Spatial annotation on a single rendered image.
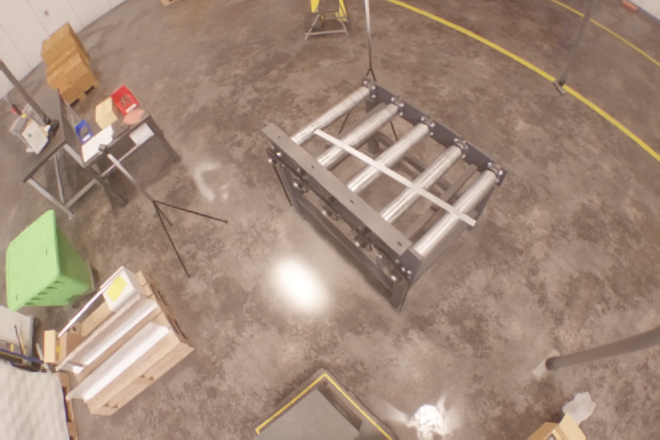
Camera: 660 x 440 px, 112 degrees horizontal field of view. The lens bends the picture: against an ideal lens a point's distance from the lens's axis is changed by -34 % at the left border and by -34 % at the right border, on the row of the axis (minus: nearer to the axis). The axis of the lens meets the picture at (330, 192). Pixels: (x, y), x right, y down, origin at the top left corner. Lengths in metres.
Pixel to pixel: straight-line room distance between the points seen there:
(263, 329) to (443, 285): 1.51
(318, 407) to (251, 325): 1.24
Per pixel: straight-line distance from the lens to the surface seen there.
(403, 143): 2.31
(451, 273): 2.88
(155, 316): 2.99
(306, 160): 1.94
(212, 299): 3.08
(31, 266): 3.47
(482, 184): 2.21
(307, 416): 1.88
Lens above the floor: 2.68
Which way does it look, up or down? 57 degrees down
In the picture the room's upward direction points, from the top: 13 degrees counter-clockwise
